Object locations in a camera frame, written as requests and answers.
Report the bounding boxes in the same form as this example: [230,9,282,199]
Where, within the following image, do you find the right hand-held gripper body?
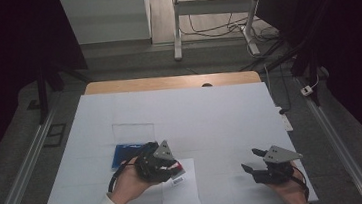
[249,142,306,187]

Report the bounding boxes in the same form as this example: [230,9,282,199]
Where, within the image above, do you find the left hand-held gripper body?
[132,138,182,186]

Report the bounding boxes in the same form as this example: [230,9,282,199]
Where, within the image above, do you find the blue ink pad clear case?
[107,119,159,173]

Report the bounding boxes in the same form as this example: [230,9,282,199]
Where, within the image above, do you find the person's right hand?
[268,170,310,204]

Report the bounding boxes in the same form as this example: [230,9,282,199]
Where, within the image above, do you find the person's left hand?
[107,154,157,204]

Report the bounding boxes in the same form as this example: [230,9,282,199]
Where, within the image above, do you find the white paper sheets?
[157,157,203,204]

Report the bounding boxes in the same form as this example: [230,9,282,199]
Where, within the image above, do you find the small white adapter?
[299,75,322,97]

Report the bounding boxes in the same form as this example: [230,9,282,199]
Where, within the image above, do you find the black metal stand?
[32,54,95,126]

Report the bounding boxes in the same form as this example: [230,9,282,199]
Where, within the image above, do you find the dark curtain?
[256,0,362,181]
[0,0,98,181]

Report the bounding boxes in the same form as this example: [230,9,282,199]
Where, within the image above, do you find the white cabinet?
[59,0,155,48]

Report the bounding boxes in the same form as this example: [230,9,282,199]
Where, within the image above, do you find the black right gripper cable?
[289,164,312,204]

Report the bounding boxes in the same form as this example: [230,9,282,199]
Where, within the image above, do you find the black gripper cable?
[289,164,312,204]
[104,154,145,193]

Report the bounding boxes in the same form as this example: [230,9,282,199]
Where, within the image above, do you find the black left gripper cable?
[104,154,145,193]

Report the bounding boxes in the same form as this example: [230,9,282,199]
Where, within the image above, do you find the aluminium floor rail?
[0,103,66,204]
[295,71,362,204]

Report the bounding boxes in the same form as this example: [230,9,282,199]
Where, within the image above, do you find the black floor frame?
[41,122,69,149]

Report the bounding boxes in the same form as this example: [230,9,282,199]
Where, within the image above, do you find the black floor cables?
[177,0,293,122]

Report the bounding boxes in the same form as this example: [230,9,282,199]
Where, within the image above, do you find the white metal table frame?
[168,0,270,64]

